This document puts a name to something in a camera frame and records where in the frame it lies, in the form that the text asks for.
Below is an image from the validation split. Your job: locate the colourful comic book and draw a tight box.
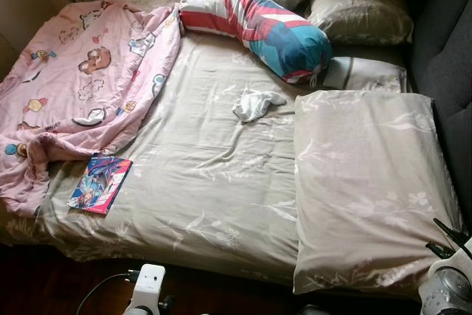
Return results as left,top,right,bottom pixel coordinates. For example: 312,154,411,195
68,153,133,215

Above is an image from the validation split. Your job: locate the pink cartoon blanket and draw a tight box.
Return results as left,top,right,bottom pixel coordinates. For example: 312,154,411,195
0,0,184,218

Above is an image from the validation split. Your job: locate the large beige floral pillow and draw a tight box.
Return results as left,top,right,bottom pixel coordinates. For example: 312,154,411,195
293,89,464,295

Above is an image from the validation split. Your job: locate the beige floral bed sheet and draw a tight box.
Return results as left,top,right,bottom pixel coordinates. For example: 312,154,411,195
0,0,443,286

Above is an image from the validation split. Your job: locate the small beige striped pillow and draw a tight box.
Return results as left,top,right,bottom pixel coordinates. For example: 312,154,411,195
321,55,408,93

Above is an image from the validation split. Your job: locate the dark grey upholstered headboard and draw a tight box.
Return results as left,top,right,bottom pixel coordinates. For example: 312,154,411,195
395,0,472,235

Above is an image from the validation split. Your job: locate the white sock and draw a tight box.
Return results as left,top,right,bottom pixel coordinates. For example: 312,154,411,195
233,89,287,122

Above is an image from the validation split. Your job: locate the red blue striped bolster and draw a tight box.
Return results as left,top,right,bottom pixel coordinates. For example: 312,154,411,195
179,0,333,86

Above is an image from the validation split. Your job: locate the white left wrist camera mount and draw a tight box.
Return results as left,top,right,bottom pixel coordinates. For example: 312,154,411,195
131,263,167,314

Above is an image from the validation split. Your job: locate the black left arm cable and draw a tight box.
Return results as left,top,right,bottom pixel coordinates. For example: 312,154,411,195
76,271,141,315

